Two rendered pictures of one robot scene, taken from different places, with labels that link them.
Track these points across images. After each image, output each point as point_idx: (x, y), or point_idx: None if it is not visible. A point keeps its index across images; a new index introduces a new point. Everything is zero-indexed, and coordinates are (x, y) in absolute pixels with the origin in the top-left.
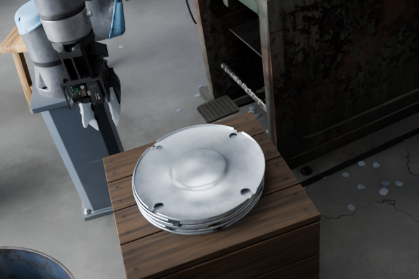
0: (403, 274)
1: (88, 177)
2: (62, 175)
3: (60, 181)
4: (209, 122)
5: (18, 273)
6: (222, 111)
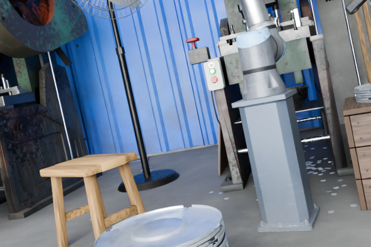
0: None
1: (302, 175)
2: (233, 241)
3: (241, 241)
4: None
5: None
6: None
